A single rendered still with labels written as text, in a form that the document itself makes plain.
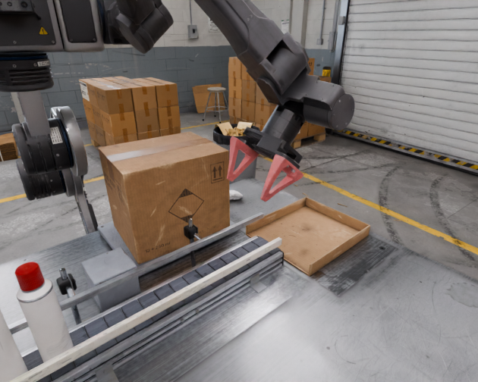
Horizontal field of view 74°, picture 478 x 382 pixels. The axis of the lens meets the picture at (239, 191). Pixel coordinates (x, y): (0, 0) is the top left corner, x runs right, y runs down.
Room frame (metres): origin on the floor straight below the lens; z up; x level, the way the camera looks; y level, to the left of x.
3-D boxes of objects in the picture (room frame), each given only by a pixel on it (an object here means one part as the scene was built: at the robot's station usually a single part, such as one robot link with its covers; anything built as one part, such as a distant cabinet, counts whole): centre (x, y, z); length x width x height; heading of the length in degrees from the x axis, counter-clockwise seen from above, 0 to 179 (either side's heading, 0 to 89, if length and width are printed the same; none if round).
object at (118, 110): (4.07, 1.38, 0.45); 1.20 x 0.84 x 0.89; 37
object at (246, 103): (4.47, -0.54, 0.57); 1.20 x 0.85 x 1.14; 128
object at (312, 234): (0.86, -0.22, 0.85); 0.30 x 0.26 x 0.04; 130
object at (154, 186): (0.87, 0.22, 0.99); 0.30 x 0.24 x 0.27; 125
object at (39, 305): (0.40, 0.33, 0.98); 0.05 x 0.05 x 0.20
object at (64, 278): (0.49, 0.34, 0.91); 0.07 x 0.03 x 0.16; 40
